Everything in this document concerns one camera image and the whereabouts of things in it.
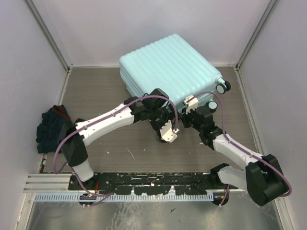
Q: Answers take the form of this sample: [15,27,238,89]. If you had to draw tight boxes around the mint green suitcase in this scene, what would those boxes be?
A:
[119,34,231,111]

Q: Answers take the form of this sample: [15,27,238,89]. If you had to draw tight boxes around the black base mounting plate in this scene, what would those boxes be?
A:
[83,172,227,196]

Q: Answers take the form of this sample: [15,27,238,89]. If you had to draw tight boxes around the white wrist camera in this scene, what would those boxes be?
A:
[183,95,199,114]
[160,120,179,143]

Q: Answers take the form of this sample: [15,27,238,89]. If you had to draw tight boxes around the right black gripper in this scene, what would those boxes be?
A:
[181,105,203,133]

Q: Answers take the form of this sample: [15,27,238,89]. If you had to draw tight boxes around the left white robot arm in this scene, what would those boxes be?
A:
[56,89,177,190]

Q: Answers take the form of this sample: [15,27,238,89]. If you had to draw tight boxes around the aluminium frame rail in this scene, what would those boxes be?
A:
[24,172,286,195]

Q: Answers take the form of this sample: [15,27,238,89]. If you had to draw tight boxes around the white slotted cable duct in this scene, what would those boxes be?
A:
[34,192,214,203]

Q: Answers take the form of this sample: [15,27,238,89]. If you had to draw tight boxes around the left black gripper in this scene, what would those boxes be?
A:
[148,102,181,134]

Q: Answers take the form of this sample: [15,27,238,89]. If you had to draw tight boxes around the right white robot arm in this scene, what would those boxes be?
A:
[181,106,291,206]

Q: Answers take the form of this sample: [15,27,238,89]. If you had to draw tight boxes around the navy garment with red trim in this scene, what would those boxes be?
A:
[36,105,71,154]

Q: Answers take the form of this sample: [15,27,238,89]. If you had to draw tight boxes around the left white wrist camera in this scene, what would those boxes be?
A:
[160,120,179,143]

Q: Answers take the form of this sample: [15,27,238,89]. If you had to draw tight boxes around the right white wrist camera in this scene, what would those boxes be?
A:
[183,95,199,114]

